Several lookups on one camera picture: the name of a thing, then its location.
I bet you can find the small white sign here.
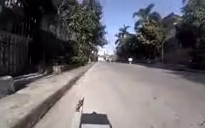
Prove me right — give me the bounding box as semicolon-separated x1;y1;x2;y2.
127;57;134;65

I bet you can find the row of leafy trees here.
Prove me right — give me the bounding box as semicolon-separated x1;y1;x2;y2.
55;0;108;67

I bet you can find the grey concrete block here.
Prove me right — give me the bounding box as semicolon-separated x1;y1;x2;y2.
0;75;16;100
52;64;66;75

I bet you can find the robot's own part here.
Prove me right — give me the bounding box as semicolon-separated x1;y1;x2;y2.
75;96;86;113
79;111;113;128

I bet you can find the grey concrete road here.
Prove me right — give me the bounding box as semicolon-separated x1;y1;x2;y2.
32;61;205;128

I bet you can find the row of trees and palms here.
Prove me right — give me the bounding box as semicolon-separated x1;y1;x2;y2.
114;0;205;70

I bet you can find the building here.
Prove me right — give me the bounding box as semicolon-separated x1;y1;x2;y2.
161;12;192;64

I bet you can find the grey concrete pavement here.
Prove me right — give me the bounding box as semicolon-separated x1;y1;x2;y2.
0;62;97;128

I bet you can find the dark metal fence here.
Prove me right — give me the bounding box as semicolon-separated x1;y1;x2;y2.
0;30;75;78

